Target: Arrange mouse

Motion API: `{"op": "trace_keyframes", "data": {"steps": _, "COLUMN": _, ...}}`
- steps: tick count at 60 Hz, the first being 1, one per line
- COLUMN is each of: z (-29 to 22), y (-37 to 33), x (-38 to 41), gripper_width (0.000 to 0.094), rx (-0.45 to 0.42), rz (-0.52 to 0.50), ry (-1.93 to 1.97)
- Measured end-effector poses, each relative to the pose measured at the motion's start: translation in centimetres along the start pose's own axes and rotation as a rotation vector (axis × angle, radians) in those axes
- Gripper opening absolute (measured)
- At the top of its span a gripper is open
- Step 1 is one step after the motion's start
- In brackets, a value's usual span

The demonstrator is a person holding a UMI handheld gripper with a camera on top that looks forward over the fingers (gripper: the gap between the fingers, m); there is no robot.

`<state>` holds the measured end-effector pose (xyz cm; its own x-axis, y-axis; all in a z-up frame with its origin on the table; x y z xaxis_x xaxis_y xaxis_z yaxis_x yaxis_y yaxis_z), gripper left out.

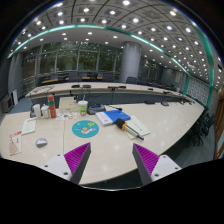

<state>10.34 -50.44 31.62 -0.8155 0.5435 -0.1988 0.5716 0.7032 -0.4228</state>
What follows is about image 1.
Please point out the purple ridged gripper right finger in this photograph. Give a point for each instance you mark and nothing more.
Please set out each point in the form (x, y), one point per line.
(151, 166)

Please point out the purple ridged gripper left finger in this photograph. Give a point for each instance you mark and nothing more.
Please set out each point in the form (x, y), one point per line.
(71, 165)

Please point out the round teal mouse pad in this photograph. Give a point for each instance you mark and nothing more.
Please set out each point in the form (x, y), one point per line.
(85, 129)

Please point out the grey computer mouse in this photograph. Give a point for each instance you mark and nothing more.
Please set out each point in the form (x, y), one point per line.
(41, 142)

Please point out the pale green paper sheet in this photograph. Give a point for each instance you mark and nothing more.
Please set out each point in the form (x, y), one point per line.
(137, 126)

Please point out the colourful sticker sheet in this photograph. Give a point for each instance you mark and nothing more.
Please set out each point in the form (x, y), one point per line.
(66, 116)

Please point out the black yellow handheld microphone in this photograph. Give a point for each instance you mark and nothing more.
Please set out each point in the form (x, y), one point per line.
(125, 127)

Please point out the blue book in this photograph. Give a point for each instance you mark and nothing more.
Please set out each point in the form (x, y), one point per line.
(109, 117)

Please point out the dark blue pouch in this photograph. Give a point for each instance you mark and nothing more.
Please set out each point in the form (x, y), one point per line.
(95, 108)

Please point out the white paper cup green sleeve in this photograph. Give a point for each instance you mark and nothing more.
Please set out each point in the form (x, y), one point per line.
(82, 106)

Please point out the beige cardboard box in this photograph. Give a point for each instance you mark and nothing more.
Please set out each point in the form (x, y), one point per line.
(68, 104)

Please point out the white paper booklet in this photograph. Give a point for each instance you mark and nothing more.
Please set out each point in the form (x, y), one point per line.
(29, 126)

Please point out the white mug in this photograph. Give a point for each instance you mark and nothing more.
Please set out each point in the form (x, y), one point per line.
(45, 111)

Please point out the red white leaflet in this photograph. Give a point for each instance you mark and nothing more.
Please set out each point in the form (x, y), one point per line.
(15, 143)

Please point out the black office chair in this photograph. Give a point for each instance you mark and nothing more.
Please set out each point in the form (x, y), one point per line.
(201, 127)

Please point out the white tumbler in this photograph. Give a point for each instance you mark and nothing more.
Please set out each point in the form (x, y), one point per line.
(37, 111)

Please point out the orange thermos bottle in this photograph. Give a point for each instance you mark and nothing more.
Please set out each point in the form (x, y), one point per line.
(51, 104)

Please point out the round grey pillar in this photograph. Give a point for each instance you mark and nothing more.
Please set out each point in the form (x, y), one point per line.
(130, 62)

